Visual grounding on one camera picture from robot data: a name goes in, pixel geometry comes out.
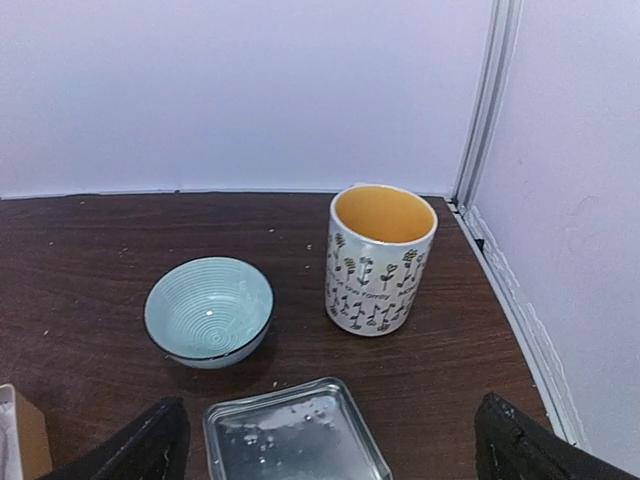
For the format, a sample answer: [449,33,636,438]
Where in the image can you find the tan tin box paper cups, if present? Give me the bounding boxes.
[1,383,53,479]

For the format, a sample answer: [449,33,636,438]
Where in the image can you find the white floral mug yellow inside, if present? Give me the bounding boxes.
[325,184,438,337]

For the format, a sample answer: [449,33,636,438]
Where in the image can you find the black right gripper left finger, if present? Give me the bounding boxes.
[47,396,191,480]

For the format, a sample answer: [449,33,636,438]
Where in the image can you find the bear print tin lid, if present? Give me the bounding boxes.
[203,377,393,480]

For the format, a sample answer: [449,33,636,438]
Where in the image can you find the right rear aluminium corner post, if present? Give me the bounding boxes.
[451,0,522,215]

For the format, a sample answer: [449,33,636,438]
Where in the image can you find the right side aluminium base rail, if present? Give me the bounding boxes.
[448,199,592,453]

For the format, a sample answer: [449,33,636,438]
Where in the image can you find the light blue ceramic bowl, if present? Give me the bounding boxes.
[144,257,274,370]

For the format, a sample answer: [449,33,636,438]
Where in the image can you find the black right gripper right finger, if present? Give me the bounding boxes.
[474,392,636,480]

